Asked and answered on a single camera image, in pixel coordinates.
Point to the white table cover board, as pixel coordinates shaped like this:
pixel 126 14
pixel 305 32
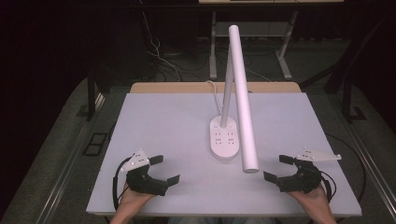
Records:
pixel 171 124

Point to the black rectangular floor frame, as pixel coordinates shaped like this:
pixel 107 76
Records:
pixel 95 144

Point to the aluminium floor rail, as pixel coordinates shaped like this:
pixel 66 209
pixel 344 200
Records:
pixel 67 174
pixel 370 168

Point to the grey metal frame desk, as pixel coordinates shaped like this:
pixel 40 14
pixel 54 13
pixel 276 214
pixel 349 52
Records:
pixel 213 46

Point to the person's left hand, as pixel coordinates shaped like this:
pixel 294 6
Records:
pixel 132 200

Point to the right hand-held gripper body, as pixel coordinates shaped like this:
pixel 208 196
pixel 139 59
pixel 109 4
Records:
pixel 303 180

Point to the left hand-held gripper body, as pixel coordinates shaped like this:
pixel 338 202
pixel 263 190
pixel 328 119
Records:
pixel 144 183

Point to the black metal stand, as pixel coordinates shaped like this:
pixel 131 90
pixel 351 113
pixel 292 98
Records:
pixel 347 99
pixel 91 99

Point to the person's right hand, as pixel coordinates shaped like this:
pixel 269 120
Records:
pixel 314 202

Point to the white desk lamp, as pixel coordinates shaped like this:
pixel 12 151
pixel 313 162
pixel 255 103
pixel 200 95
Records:
pixel 243 93

